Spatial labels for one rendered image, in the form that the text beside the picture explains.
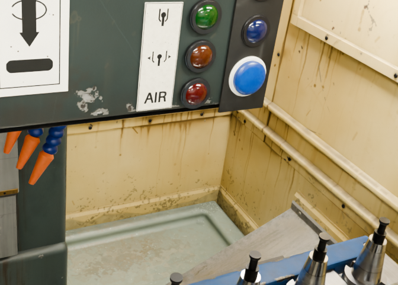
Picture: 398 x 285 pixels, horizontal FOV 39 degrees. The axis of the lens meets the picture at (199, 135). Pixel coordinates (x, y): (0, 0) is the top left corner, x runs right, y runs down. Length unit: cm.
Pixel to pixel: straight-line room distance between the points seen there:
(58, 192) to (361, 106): 74
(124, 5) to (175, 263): 146
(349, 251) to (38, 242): 74
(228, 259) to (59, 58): 124
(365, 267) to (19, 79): 61
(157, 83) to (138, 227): 148
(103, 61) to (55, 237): 100
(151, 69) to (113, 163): 135
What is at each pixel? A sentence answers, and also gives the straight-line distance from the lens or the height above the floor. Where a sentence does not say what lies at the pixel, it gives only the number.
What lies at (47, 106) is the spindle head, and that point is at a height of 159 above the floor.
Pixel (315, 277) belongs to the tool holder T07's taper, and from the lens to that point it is 80.
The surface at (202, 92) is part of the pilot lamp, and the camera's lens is 45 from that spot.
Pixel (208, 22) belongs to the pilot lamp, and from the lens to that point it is 43.
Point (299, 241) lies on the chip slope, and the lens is 159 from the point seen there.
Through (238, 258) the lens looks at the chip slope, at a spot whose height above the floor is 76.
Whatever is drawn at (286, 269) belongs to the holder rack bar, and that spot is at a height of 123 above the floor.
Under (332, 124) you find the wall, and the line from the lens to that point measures 149.
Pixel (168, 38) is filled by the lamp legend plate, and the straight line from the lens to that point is 43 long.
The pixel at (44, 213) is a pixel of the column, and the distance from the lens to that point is 134.
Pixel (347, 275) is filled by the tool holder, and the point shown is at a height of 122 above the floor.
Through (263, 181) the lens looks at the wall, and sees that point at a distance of 178.
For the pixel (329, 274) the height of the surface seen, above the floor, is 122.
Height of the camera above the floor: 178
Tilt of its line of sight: 28 degrees down
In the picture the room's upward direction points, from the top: 8 degrees clockwise
